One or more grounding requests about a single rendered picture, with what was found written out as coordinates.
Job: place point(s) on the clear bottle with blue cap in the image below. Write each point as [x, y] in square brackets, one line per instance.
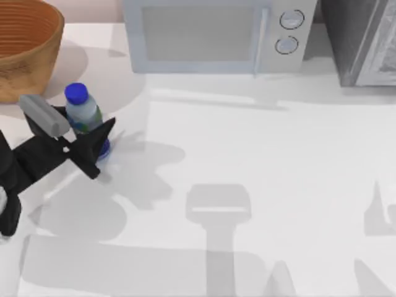
[83, 112]

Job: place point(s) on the wooden basket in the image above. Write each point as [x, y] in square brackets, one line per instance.
[28, 62]

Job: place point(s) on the microwave oven door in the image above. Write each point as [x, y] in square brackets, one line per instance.
[198, 34]

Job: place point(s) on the small microwave knob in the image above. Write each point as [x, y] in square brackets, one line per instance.
[286, 45]

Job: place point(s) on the large microwave knob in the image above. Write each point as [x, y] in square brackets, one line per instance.
[291, 19]

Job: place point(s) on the pale microwave oven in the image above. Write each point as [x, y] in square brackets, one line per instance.
[306, 37]

